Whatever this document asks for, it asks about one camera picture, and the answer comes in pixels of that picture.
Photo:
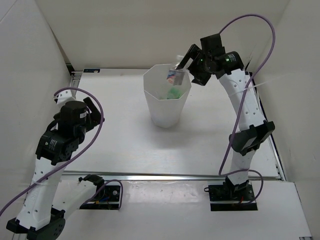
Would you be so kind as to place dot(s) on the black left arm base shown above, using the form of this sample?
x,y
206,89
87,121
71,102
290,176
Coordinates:
x,y
108,196

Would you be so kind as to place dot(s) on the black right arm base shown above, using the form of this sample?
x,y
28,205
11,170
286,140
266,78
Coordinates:
x,y
222,200

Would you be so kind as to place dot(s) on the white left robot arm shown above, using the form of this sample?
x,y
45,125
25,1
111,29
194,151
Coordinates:
x,y
43,216

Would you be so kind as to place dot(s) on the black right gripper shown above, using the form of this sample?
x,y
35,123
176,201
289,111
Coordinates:
x,y
193,53

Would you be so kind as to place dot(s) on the clear bottle red blue label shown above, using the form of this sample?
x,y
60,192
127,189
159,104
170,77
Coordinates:
x,y
175,76

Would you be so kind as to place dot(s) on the blue left corner label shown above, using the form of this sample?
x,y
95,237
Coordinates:
x,y
91,70

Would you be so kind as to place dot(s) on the white octagonal plastic bin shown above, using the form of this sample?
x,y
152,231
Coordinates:
x,y
164,112

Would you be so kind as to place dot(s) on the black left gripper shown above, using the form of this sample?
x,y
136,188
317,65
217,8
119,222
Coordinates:
x,y
93,118

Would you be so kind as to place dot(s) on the aluminium table frame rail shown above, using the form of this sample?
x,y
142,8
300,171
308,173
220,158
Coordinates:
x,y
164,171

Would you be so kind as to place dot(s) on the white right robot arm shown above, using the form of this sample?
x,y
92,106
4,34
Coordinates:
x,y
252,128

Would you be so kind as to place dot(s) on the green plastic soda bottle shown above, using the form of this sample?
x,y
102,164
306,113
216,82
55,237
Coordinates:
x,y
173,93

